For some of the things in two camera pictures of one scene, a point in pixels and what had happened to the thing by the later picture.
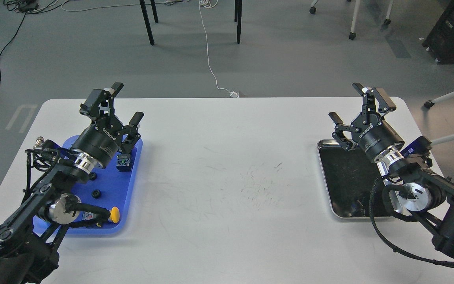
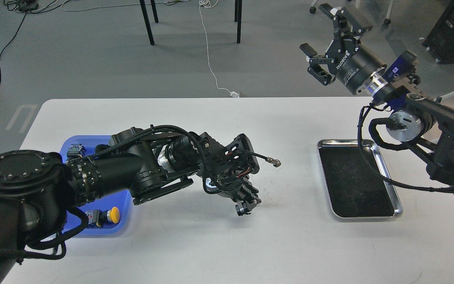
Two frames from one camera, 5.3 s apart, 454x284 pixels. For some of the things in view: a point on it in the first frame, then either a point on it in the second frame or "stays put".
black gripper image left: x=99 y=141 to x=235 y=185
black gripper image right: x=369 y=130 to x=357 y=66
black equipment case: x=453 y=38 stays put
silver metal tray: x=350 y=175 stays put
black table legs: x=237 y=12 stays put
